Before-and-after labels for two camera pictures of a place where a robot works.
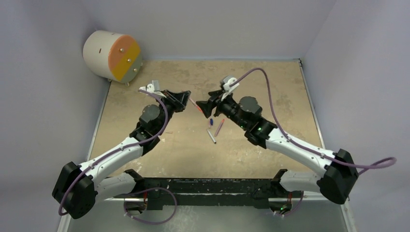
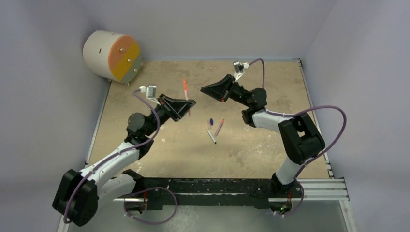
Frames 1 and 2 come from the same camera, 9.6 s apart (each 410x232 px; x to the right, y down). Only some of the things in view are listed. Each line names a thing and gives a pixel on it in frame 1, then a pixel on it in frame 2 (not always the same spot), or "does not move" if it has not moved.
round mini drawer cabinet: (113, 56) does not move
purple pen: (223, 121) does not move
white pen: (211, 136) does not move
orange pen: (195, 104) to (185, 90)
